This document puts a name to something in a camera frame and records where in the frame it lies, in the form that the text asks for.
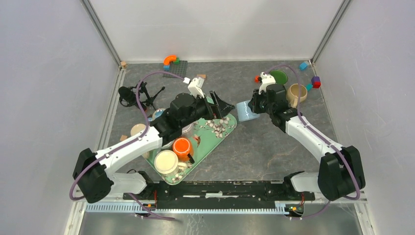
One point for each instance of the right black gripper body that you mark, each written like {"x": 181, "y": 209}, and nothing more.
{"x": 260, "y": 105}

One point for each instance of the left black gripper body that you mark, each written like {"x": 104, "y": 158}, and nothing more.
{"x": 201, "y": 109}

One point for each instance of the tan ceramic mug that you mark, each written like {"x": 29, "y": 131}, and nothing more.
{"x": 296, "y": 94}

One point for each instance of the light blue ribbed mug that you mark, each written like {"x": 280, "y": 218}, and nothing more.
{"x": 244, "y": 112}

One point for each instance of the floral cream mug green inside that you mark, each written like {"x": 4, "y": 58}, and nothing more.
{"x": 279, "y": 76}

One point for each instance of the orange mug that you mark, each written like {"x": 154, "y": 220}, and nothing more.
{"x": 183, "y": 148}

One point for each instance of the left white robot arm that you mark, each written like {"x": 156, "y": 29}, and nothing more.
{"x": 95, "y": 173}

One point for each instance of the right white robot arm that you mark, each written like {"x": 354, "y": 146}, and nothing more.
{"x": 340, "y": 171}

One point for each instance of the cream paisley mug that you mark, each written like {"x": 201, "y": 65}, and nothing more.
{"x": 138, "y": 130}

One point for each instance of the green floral tray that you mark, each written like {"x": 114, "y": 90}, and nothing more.
{"x": 205, "y": 136}

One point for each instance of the teal block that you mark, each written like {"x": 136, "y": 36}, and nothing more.
{"x": 309, "y": 87}

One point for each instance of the grey lego baseplate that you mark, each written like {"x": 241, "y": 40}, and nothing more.
{"x": 179, "y": 69}

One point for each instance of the blue block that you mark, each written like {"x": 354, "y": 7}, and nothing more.
{"x": 304, "y": 65}

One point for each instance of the purple red block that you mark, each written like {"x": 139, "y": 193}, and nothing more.
{"x": 316, "y": 82}

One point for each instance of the orange curved block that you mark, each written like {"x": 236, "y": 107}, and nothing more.
{"x": 169, "y": 60}

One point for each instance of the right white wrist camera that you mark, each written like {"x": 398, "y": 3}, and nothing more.
{"x": 266, "y": 80}

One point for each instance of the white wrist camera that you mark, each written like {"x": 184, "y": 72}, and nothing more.
{"x": 266, "y": 80}
{"x": 195, "y": 86}

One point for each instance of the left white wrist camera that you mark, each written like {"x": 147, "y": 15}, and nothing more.
{"x": 195, "y": 86}

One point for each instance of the black mounting base rail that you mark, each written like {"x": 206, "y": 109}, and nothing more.
{"x": 221, "y": 194}

